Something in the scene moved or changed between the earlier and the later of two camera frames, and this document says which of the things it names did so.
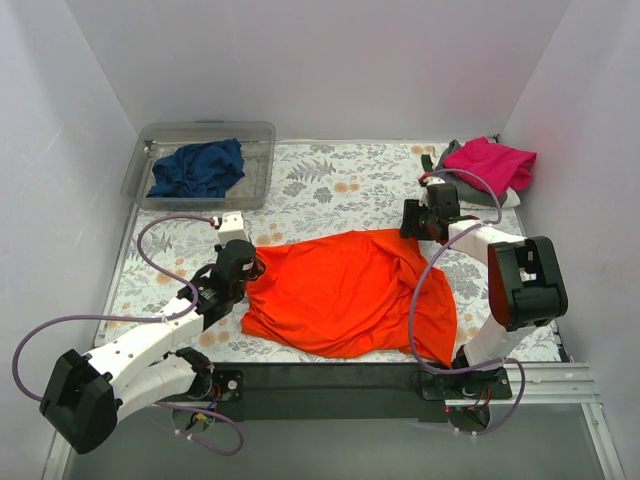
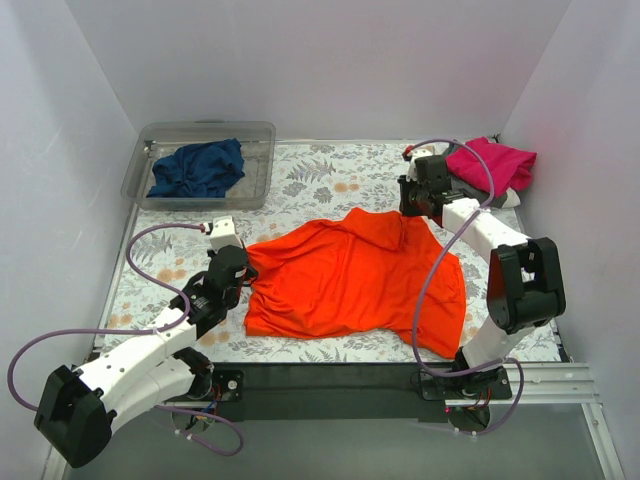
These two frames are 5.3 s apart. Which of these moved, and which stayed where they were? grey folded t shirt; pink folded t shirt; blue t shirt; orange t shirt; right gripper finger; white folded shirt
Moved: orange t shirt; right gripper finger
Stayed: blue t shirt; grey folded t shirt; pink folded t shirt; white folded shirt
